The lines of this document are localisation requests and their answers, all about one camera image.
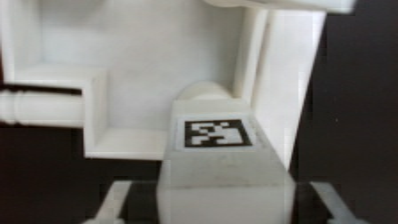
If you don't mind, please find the white chair seat plate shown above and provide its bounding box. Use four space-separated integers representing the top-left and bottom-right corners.
0 0 328 164

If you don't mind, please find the white chair leg with tag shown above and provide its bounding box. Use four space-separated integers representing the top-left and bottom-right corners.
203 0 358 14

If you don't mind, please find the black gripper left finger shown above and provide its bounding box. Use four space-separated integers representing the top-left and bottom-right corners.
83 180 159 224

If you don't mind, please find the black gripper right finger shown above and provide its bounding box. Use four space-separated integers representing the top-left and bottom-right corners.
294 181 372 224

